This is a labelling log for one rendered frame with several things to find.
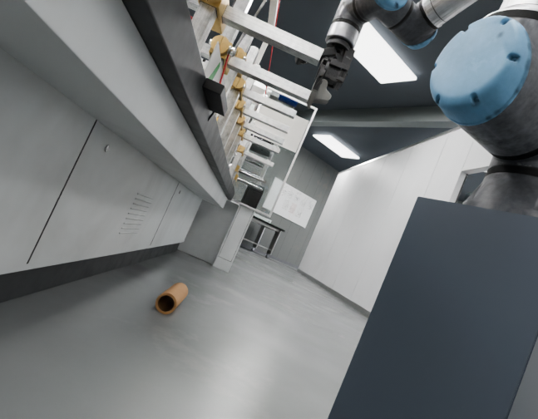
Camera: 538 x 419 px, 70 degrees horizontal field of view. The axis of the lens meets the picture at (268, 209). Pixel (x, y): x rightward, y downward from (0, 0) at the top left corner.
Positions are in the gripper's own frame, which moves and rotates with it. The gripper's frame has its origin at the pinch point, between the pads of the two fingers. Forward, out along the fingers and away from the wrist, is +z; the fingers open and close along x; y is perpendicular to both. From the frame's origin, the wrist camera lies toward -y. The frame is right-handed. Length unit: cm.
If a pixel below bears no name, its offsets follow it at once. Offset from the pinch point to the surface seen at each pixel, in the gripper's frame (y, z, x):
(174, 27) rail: -24, 17, -53
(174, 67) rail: -25, 20, -44
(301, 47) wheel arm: -6.6, -1.4, -26.6
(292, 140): 5, -54, 247
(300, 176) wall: 84, -170, 1025
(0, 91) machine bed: -49, 35, -45
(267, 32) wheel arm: -15.0, -1.7, -26.6
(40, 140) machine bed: -49, 40, -29
